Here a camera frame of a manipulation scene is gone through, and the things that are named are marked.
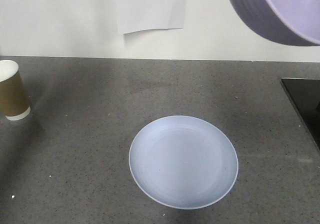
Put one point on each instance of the purple plastic bowl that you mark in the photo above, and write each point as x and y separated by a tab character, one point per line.
287	22

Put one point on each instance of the light blue plate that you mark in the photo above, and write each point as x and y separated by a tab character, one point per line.
183	162

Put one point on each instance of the black glass gas cooktop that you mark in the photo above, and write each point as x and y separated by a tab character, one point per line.
304	96

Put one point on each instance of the brown paper coffee cup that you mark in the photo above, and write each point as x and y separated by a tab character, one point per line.
14	103

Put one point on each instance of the white paper sheet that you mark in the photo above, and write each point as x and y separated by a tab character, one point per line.
141	15

